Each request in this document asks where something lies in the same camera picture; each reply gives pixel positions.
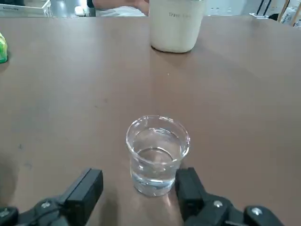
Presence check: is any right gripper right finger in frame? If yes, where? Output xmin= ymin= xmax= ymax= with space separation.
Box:
xmin=175 ymin=167 xmax=290 ymax=226

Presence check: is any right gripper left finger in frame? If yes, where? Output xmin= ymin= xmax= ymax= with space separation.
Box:
xmin=0 ymin=167 xmax=104 ymax=226

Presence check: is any clear glass measuring cup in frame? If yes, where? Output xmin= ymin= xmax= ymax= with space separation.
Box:
xmin=126 ymin=114 xmax=190 ymax=198

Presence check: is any beige trash can with lid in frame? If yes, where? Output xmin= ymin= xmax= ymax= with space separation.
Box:
xmin=148 ymin=0 xmax=207 ymax=53

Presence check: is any green tissue pack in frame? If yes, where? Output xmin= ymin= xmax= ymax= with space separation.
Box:
xmin=0 ymin=32 xmax=9 ymax=64

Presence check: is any person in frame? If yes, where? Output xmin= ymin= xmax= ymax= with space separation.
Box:
xmin=87 ymin=0 xmax=150 ymax=17

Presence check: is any white storage box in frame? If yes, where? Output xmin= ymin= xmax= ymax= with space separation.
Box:
xmin=0 ymin=0 xmax=52 ymax=17

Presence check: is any wooden stool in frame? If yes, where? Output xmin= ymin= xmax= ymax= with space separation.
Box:
xmin=277 ymin=0 xmax=291 ymax=23

